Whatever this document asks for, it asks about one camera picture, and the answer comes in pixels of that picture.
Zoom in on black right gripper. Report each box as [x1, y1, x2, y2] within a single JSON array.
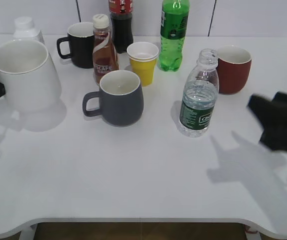
[[247, 91, 287, 152]]

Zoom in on white ceramic mug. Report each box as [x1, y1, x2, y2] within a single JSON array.
[[0, 39, 62, 113]]

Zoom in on clear water bottle green label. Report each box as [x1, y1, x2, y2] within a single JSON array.
[[179, 48, 219, 138]]

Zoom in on red ceramic mug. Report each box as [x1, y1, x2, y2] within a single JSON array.
[[217, 45, 252, 95]]

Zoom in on black ceramic mug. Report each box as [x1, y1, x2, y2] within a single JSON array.
[[56, 22, 95, 69]]

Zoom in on grey ceramic mug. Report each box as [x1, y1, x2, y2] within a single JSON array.
[[82, 70, 144, 127]]

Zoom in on white yogurt drink bottle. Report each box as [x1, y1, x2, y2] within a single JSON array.
[[13, 16, 45, 44]]

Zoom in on brown Nescafe coffee bottle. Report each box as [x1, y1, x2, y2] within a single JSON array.
[[92, 14, 119, 85]]

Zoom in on green soda bottle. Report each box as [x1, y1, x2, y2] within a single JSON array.
[[159, 0, 190, 72]]

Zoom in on yellow paper cup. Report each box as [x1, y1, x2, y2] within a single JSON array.
[[126, 41, 159, 87]]

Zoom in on dark cola bottle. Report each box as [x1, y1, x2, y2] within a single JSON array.
[[108, 0, 134, 54]]

